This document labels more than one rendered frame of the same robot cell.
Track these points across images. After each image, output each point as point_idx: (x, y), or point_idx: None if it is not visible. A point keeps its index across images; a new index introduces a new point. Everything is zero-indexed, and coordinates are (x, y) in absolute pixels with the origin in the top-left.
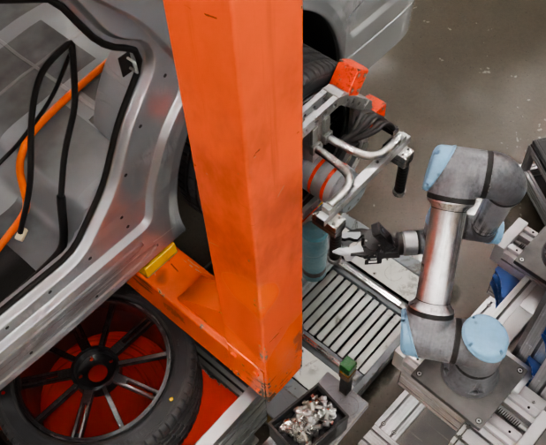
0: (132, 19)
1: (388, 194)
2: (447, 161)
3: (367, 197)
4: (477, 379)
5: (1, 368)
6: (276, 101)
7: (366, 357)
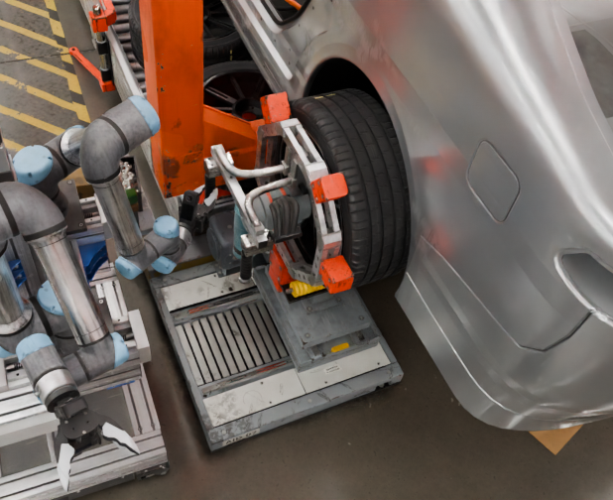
0: None
1: (356, 465)
2: (130, 98)
3: (362, 443)
4: None
5: (234, 8)
6: None
7: (188, 335)
